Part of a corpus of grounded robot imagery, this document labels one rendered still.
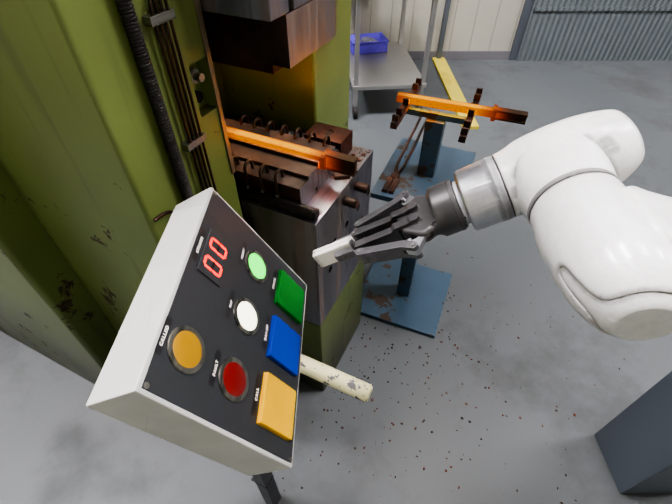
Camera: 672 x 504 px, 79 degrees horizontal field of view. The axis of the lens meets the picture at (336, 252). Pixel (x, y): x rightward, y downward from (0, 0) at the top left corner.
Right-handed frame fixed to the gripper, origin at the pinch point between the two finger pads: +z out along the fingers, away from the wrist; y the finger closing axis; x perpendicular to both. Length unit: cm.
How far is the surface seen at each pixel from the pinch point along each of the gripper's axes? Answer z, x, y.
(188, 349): 12.9, 11.9, -20.0
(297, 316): 12.5, -8.2, -3.1
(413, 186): -3, -48, 72
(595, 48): -168, -213, 381
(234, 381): 12.9, 3.5, -20.4
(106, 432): 132, -54, 13
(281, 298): 12.5, -3.2, -2.4
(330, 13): -8, 18, 51
